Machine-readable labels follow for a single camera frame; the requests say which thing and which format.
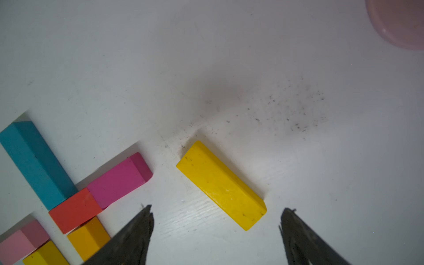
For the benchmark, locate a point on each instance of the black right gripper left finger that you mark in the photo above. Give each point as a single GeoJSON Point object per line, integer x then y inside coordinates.
{"type": "Point", "coordinates": [130, 245]}

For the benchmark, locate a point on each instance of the magenta wooden block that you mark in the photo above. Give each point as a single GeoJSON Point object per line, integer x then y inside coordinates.
{"type": "Point", "coordinates": [119, 181]}

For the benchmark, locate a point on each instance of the amber yellow wooden block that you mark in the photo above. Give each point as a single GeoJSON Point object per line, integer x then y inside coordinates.
{"type": "Point", "coordinates": [89, 238]}

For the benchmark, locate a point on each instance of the long teal wooden block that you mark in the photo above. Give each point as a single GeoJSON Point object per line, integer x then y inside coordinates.
{"type": "Point", "coordinates": [37, 163]}

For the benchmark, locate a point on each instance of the pink wooden block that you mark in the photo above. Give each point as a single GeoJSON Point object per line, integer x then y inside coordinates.
{"type": "Point", "coordinates": [23, 242]}

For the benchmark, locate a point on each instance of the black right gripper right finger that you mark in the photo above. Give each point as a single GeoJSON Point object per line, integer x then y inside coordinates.
{"type": "Point", "coordinates": [303, 246]}

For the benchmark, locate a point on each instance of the red wooden block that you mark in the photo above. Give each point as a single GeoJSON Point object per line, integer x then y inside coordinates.
{"type": "Point", "coordinates": [75, 211]}

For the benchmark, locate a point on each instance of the pink pen cup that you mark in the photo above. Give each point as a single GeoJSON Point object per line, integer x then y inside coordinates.
{"type": "Point", "coordinates": [400, 23]}

